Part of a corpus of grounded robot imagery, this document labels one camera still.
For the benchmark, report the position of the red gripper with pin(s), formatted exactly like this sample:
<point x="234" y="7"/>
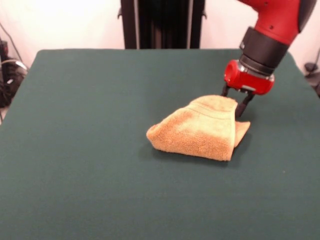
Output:
<point x="252" y="82"/>

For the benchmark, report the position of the black power strip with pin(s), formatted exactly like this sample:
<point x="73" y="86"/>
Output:
<point x="3" y="50"/>

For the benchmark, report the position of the orange-brown terry towel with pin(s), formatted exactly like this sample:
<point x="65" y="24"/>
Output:
<point x="195" y="135"/>

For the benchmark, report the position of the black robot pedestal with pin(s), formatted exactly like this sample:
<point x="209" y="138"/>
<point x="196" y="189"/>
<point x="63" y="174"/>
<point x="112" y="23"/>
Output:
<point x="162" y="25"/>

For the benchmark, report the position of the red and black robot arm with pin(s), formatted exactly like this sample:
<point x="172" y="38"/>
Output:
<point x="275" y="20"/>

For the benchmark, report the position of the black power adapter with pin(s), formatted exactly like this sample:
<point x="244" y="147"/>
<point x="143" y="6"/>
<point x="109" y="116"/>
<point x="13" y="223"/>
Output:
<point x="310" y="67"/>

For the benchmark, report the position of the dark green table cloth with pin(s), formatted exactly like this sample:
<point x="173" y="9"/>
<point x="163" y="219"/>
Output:
<point x="75" y="150"/>

